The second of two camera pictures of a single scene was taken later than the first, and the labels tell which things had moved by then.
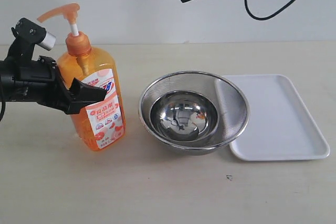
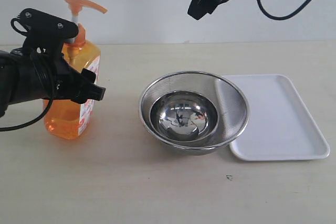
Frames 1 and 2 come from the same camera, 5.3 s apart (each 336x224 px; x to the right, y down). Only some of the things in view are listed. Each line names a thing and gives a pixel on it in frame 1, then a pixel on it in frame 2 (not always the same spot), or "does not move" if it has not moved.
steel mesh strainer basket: x=193 y=113 does not move
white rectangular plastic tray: x=280 y=126 does not move
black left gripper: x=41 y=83 does not move
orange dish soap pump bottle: x=101 y=125 → x=65 y=119
